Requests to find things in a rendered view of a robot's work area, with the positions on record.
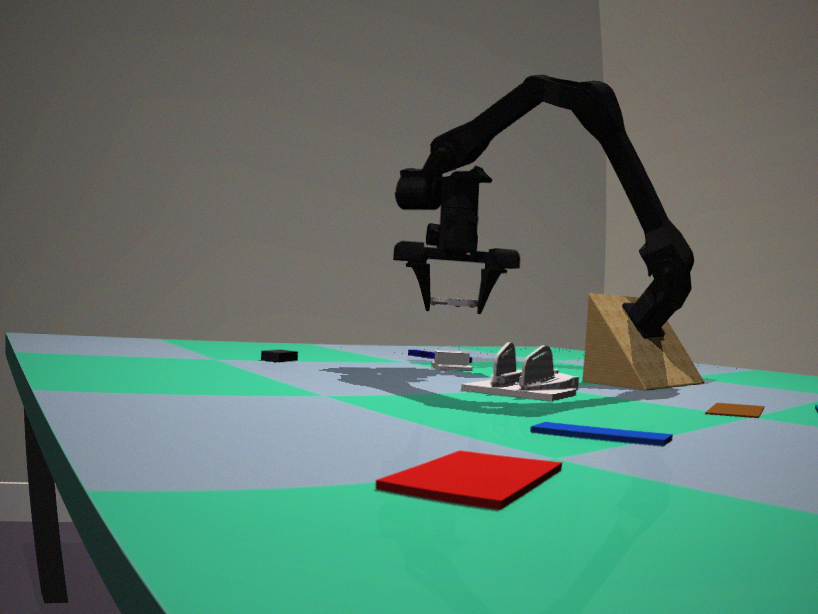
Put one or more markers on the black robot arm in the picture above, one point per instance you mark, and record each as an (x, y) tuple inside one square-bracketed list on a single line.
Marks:
[(666, 253)]

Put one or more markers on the red flat square plate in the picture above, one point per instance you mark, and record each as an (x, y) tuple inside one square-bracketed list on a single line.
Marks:
[(474, 479)]

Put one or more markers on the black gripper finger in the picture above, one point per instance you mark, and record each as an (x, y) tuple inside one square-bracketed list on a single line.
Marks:
[(488, 280), (422, 272)]

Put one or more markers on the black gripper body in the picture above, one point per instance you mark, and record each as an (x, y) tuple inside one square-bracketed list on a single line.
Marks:
[(458, 232)]

